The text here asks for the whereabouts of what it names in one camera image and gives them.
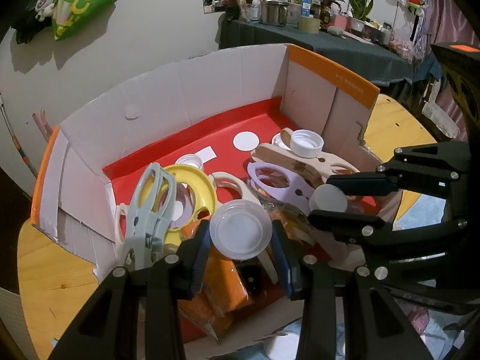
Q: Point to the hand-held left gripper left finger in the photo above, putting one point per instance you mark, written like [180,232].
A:
[200,258]

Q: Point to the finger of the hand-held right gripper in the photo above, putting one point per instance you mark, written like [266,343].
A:
[356,185]
[337,219]

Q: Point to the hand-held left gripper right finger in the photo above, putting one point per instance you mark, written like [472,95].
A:
[283,258]

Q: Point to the white ribbed hollow cap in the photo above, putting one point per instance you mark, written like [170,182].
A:
[330,199]
[307,144]

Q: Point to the translucent round lid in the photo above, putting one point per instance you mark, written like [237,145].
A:
[240,228]

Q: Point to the large lilac plastic clip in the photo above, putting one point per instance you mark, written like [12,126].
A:
[290,195]

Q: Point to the large pale grey clip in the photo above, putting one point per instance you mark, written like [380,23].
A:
[148,213]

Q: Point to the orange and white cardboard box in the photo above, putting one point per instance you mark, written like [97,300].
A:
[187,93]

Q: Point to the orange soft pack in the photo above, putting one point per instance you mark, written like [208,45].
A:
[223,277]
[198,315]

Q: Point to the white cloth bag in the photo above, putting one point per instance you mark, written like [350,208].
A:
[438,114]

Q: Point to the small black case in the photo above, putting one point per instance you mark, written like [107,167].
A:
[251,279]

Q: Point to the large wooden clip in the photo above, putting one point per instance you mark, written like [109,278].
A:
[322,163]

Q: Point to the blue fluffy towel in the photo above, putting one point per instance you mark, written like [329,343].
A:
[416,215]

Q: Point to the cream plastic clip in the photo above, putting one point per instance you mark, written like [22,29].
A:
[243,191]
[120,221]

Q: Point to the large plain white lid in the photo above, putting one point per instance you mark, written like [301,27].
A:
[281,345]

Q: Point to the white plastic bottle cap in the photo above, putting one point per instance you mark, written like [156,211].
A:
[278,140]

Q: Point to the small white capped jar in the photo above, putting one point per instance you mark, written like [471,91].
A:
[189,161]

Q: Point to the side table with dark cloth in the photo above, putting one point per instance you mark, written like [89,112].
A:
[318,52]

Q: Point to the potted green plant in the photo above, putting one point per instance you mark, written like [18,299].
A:
[360,2]

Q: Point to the grey stone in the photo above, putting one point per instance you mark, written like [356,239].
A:
[335,31]

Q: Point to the small pink box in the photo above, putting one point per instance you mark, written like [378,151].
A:
[340,21]

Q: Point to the beige tape roll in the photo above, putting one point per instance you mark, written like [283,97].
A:
[309,25]

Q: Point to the metal pot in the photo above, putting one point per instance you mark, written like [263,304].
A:
[275,13]

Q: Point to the clear glass jar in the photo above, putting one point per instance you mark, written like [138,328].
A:
[253,13]

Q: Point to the pink plastic object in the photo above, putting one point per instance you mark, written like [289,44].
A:
[43,122]

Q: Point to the red and white stick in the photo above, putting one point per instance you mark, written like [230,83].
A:
[17,140]

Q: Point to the green shopping bag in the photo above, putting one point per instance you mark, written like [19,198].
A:
[82,3]

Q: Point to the black hanging bag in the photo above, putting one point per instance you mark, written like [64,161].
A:
[26,26]

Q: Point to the small white plush toy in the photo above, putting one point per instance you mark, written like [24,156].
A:
[43,3]

